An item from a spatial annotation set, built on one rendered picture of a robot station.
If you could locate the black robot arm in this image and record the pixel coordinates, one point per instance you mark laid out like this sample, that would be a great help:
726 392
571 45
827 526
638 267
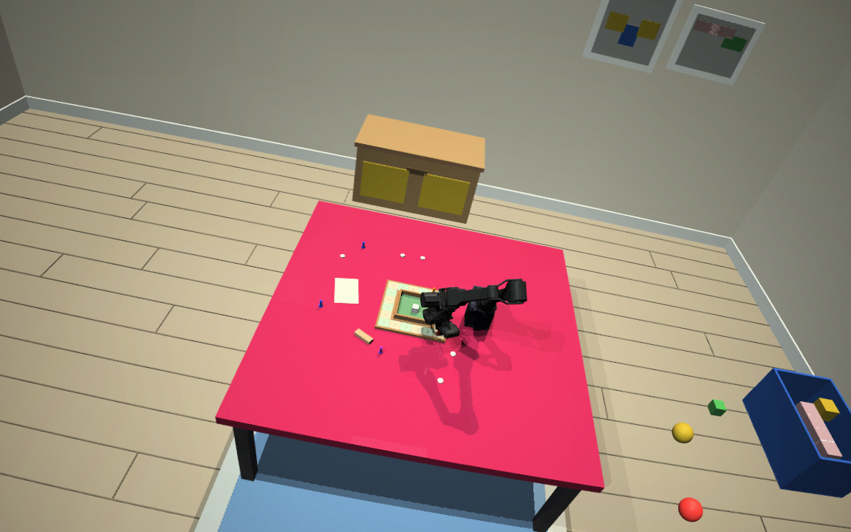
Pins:
486 298

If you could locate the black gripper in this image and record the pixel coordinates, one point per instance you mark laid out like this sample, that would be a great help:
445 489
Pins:
447 329

